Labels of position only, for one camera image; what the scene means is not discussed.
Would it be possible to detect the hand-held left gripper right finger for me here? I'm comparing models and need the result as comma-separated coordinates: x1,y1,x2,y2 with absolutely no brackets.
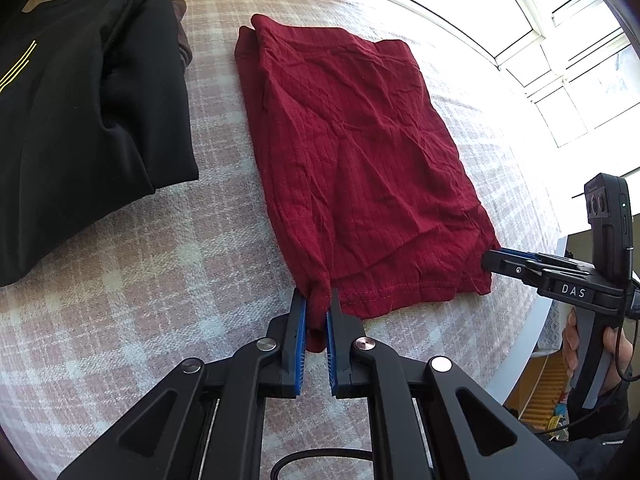
326,287,576,480

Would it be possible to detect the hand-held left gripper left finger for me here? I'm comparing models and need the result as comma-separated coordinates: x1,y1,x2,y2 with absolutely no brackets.
57,289,308,480

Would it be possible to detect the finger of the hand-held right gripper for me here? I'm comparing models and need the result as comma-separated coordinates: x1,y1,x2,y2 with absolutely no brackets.
482,249,544,289
499,247,582,271

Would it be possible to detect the dark red garment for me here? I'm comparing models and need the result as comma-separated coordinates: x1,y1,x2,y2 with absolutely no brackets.
235,12,501,354

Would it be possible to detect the person's right forearm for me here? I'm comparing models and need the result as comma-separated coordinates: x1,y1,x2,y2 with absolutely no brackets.
542,382,640,480

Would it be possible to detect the person's right hand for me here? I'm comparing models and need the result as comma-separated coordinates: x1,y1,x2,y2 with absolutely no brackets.
561,309,635,397

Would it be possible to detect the yellow slatted object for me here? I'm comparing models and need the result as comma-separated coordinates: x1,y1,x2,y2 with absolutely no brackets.
517,352,572,442

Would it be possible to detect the pink plaid tablecloth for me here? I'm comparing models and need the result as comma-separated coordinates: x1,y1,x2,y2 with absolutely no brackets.
0,0,568,480

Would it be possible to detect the black garment with yellow print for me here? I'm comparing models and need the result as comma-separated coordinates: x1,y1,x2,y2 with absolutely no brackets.
0,0,201,289

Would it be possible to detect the brown cloth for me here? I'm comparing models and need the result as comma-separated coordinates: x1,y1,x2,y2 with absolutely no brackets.
170,0,196,69

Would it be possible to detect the black cable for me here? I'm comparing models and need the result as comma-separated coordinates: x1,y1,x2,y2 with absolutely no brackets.
272,448,377,480

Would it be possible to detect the white window frame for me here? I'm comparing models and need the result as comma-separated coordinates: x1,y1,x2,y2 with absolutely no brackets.
359,0,640,151

